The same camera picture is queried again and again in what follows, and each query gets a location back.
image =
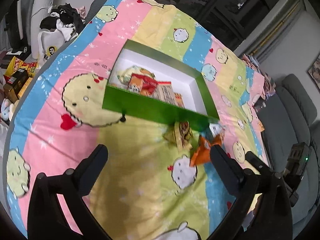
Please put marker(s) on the grey sofa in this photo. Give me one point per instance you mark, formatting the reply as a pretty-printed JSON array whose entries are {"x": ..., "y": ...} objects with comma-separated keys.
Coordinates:
[{"x": 290, "y": 118}]

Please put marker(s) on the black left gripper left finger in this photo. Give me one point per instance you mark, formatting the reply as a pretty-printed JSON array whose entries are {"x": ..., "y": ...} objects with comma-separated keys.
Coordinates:
[{"x": 46, "y": 219}]

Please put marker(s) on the white clear snack packet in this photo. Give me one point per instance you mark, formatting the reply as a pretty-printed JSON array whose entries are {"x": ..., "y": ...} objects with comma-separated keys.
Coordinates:
[{"x": 217, "y": 130}]

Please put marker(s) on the yellow red snack boxes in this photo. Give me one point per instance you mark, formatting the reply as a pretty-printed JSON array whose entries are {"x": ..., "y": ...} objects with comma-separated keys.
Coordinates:
[{"x": 17, "y": 74}]

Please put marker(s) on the dark yellow crinkled snack packet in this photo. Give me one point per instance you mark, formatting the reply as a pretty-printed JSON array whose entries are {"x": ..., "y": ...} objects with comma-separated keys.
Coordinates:
[{"x": 180, "y": 134}]

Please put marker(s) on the black white clothes pile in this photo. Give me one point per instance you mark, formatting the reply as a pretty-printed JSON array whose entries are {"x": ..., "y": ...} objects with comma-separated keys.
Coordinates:
[{"x": 62, "y": 25}]

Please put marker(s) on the green cardboard box tray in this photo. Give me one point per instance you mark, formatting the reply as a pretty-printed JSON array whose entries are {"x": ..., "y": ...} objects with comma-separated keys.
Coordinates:
[{"x": 199, "y": 109}]

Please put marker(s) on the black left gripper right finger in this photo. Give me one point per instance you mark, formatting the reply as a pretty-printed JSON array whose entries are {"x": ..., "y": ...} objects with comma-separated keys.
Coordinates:
[{"x": 273, "y": 218}]

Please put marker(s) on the pale green snack packet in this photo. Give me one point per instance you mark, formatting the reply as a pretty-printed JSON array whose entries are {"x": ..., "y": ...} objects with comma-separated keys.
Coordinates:
[{"x": 124, "y": 76}]

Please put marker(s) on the tan rice cracker packet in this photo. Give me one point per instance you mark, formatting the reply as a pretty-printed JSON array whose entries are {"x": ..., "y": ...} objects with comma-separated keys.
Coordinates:
[{"x": 164, "y": 92}]

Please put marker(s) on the red orange snack packet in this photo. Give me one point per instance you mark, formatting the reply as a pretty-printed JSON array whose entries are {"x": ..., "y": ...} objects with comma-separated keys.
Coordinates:
[{"x": 142, "y": 84}]

